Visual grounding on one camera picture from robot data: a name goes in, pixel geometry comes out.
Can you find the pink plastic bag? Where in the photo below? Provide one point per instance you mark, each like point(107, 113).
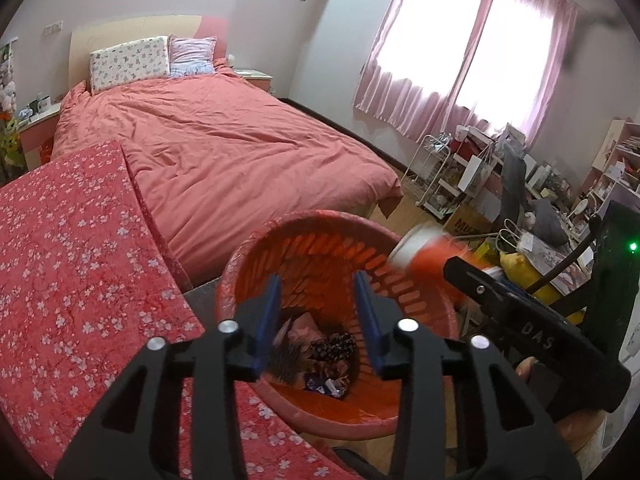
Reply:
point(302, 330)

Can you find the yellow bag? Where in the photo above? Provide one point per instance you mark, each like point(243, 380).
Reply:
point(520, 267)

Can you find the pink white nightstand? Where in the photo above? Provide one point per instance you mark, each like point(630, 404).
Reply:
point(37, 130)
point(255, 79)

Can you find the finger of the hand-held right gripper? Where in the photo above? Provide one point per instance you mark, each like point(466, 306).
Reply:
point(472, 280)

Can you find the pink duvet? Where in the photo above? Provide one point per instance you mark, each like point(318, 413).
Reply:
point(225, 150)

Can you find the grey office chair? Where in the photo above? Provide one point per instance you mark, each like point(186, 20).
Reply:
point(515, 185)

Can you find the column of plush toys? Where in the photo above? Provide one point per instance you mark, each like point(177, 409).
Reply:
point(9, 110)

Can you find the pink striped pillow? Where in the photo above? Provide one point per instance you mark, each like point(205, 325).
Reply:
point(192, 55)

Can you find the red plastic basket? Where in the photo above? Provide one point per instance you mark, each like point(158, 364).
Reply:
point(325, 255)

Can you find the beige pink headboard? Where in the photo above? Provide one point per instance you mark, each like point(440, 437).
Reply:
point(125, 30)

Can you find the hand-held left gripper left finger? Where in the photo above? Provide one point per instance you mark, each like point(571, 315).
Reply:
point(267, 320)

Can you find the dark floral scrunchie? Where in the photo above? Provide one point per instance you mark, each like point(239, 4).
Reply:
point(332, 346)

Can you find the white mug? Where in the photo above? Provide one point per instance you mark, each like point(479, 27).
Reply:
point(43, 104)

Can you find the pink curtain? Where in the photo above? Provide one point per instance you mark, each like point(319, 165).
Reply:
point(450, 50)

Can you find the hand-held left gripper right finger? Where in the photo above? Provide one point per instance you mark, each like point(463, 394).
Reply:
point(367, 321)

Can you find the brown cardboard box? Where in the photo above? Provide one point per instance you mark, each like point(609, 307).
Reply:
point(465, 220)

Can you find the white paper bag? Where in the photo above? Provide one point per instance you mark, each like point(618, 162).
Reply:
point(475, 175)

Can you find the person's right hand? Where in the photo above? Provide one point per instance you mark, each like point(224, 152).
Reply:
point(580, 430)

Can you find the white floral pillow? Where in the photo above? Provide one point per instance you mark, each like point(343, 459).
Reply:
point(130, 62)

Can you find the white pink bookshelf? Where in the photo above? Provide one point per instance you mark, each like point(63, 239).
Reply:
point(617, 160)

